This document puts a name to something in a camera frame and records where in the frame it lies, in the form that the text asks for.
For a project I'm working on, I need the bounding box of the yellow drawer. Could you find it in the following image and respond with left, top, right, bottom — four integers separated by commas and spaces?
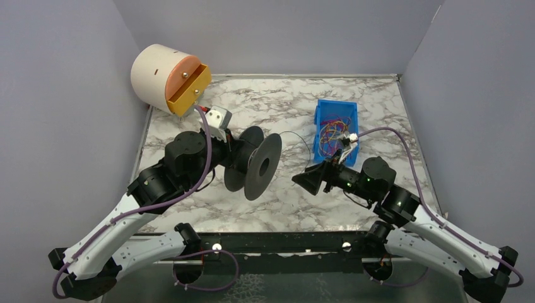
165, 64, 212, 117

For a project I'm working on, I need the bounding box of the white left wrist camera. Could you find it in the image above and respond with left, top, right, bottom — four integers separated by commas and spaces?
201, 105, 232, 143

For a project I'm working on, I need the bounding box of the blue plastic bin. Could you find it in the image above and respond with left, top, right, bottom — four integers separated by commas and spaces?
312, 99, 358, 162

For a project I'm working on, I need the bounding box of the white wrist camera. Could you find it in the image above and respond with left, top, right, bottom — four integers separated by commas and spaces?
336, 132, 359, 164
201, 105, 232, 143

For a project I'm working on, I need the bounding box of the yellow wire bundle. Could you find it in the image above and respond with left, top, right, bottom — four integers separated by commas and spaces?
320, 121, 350, 145

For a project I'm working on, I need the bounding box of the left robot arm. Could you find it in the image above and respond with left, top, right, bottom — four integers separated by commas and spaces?
49, 126, 264, 301

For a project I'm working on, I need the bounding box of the black cable spool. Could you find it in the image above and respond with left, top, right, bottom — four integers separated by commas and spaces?
224, 126, 282, 201

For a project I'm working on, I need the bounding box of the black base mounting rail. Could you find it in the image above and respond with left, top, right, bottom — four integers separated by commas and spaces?
115, 222, 406, 277

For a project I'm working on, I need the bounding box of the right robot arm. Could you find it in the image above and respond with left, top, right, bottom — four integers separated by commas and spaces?
291, 157, 518, 302

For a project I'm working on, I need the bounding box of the red wire bundle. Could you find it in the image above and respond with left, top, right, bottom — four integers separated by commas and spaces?
319, 114, 355, 155

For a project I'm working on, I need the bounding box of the thin black wire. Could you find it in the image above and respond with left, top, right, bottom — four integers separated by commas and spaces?
278, 131, 314, 166

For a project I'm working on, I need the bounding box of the cream cylindrical drawer cabinet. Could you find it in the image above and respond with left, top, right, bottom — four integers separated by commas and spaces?
131, 44, 203, 114

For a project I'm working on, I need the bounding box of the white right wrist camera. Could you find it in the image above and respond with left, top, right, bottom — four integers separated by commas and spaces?
336, 132, 359, 164

